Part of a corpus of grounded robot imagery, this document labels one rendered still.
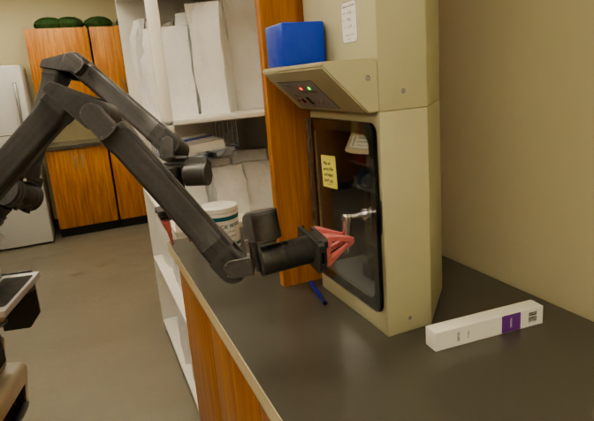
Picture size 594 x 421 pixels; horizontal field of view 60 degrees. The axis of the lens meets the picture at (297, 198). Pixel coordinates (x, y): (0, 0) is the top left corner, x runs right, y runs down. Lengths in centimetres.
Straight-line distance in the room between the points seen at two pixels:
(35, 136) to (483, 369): 93
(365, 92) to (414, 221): 29
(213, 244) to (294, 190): 42
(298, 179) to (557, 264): 65
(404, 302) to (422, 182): 26
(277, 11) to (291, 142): 32
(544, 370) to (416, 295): 27
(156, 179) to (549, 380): 79
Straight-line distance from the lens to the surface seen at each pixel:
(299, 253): 101
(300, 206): 136
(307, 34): 115
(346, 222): 105
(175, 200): 100
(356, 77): 98
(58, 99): 105
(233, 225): 172
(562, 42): 126
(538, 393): 101
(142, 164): 101
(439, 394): 98
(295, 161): 133
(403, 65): 103
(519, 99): 134
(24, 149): 108
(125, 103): 144
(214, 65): 219
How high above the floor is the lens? 149
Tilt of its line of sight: 13 degrees down
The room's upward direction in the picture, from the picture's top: 5 degrees counter-clockwise
